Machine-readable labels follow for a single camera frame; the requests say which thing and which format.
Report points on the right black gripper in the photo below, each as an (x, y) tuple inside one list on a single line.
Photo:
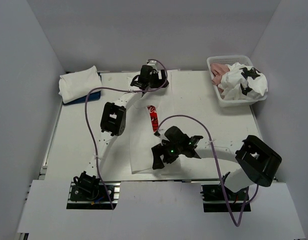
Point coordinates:
[(159, 150)]

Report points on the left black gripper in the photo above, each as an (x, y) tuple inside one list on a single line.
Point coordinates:
[(159, 81)]

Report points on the white red-print t-shirt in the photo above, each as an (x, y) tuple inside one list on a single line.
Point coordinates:
[(146, 115)]

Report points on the pink t-shirt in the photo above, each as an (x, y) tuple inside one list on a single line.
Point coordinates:
[(218, 70)]

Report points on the white black-print t-shirt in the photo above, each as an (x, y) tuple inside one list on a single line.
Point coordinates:
[(242, 82)]

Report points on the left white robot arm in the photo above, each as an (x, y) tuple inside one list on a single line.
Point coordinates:
[(113, 120)]

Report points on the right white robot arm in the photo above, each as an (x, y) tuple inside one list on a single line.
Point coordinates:
[(258, 162)]

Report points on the folded white t-shirt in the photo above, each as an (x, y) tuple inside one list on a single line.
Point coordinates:
[(73, 86)]

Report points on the white plastic basket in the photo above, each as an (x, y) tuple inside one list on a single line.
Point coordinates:
[(229, 60)]

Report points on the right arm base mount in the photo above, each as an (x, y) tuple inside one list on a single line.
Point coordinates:
[(214, 201)]

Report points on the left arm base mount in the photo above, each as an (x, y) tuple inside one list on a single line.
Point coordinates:
[(88, 193)]

